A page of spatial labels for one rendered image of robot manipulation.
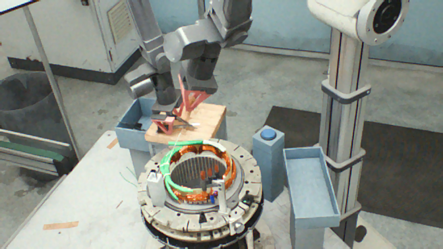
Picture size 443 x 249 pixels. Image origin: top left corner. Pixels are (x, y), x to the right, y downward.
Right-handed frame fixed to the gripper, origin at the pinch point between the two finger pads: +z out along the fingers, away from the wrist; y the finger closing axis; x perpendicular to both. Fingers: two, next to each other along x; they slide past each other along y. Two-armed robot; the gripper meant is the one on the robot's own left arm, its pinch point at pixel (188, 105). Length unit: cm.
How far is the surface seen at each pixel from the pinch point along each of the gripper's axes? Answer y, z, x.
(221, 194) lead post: 14.5, 13.6, 8.5
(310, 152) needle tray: -3.2, 15.8, 41.0
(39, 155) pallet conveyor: -61, 77, -29
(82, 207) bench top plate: -26, 67, -15
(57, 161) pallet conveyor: -56, 75, -22
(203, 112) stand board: -29.2, 24.8, 17.3
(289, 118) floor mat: -131, 106, 123
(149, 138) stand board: -23.5, 31.6, 0.6
